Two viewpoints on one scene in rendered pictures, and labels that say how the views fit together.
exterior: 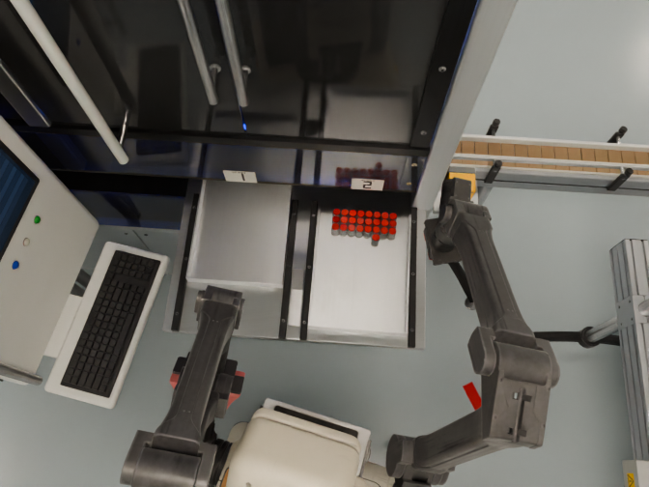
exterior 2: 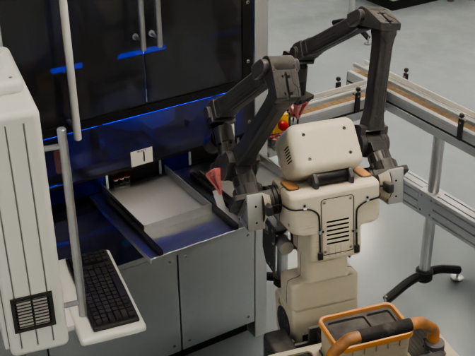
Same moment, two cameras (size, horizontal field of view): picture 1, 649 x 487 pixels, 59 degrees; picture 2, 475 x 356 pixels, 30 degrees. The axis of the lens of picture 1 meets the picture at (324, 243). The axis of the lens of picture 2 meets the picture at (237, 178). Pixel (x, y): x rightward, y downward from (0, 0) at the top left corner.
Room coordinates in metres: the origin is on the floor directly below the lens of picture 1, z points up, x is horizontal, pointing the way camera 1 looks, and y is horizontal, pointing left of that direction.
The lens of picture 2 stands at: (-1.72, 1.57, 2.46)
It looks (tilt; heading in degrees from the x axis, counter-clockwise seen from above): 29 degrees down; 324
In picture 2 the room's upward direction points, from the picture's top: 1 degrees counter-clockwise
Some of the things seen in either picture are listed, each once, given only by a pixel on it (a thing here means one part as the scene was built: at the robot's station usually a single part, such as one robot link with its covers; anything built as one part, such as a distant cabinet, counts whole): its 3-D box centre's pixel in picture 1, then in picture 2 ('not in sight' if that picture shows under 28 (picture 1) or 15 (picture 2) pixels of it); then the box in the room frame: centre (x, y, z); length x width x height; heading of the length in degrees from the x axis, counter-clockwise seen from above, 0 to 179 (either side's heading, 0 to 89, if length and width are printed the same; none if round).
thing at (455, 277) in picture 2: (584, 339); (423, 281); (0.49, -1.06, 0.07); 0.50 x 0.08 x 0.14; 86
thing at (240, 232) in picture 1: (241, 225); (155, 197); (0.64, 0.23, 0.90); 0.34 x 0.26 x 0.04; 176
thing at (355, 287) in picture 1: (360, 270); (253, 184); (0.50, -0.10, 0.90); 0.34 x 0.26 x 0.04; 175
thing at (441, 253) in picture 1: (445, 237); (297, 87); (0.46, -0.26, 1.25); 0.10 x 0.07 x 0.07; 9
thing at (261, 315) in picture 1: (300, 256); (207, 199); (0.56, 0.07, 0.87); 0.70 x 0.48 x 0.02; 86
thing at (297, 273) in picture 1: (296, 297); (226, 205); (0.42, 0.08, 0.91); 0.14 x 0.03 x 0.06; 175
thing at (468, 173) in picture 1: (459, 185); (276, 121); (0.71, -0.37, 1.00); 0.08 x 0.07 x 0.07; 176
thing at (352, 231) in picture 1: (363, 231); not in sight; (0.61, -0.11, 0.90); 0.18 x 0.02 x 0.05; 85
